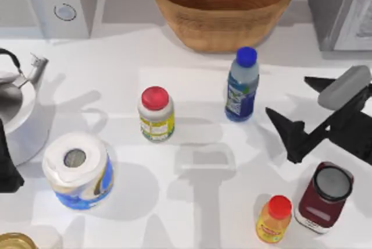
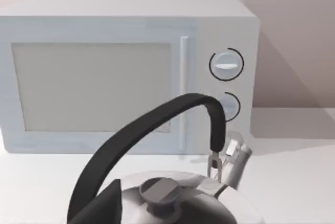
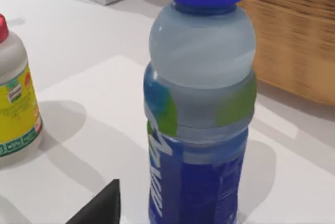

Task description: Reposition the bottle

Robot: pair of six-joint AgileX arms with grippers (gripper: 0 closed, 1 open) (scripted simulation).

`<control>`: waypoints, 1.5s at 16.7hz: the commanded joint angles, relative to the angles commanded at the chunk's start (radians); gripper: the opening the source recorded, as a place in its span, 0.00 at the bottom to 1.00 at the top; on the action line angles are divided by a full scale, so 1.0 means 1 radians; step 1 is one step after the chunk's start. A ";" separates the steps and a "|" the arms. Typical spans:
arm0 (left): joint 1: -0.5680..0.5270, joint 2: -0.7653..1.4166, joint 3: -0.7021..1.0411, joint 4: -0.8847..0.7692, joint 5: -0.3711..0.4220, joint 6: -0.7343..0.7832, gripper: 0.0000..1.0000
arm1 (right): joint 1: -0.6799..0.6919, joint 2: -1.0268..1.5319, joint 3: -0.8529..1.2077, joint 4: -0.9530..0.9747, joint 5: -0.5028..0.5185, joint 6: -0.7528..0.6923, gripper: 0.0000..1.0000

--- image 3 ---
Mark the red-capped yellow label bottle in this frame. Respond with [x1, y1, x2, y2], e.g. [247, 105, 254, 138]
[0, 13, 44, 158]

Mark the blue-capped blue bottle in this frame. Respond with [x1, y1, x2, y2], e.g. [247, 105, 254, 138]
[142, 0, 258, 224]

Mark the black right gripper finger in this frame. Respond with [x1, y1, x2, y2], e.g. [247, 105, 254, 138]
[65, 178, 121, 224]

